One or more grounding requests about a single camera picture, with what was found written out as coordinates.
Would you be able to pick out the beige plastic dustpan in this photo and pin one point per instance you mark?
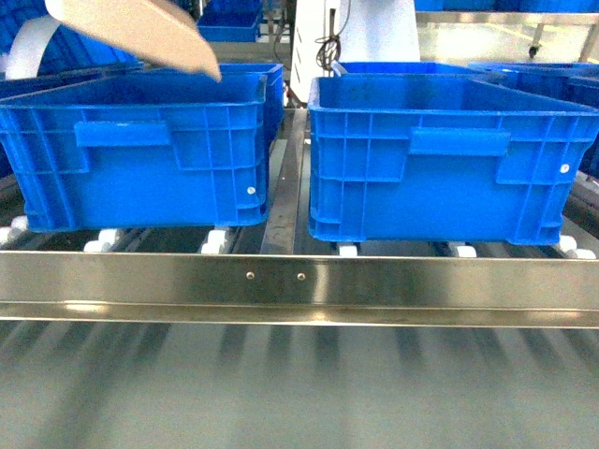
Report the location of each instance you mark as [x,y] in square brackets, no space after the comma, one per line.
[156,31]

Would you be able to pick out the blue crate left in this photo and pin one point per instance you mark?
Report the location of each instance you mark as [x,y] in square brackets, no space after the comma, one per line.
[141,150]

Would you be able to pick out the metal shelf rack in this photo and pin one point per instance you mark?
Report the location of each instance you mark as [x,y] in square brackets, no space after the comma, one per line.
[275,274]

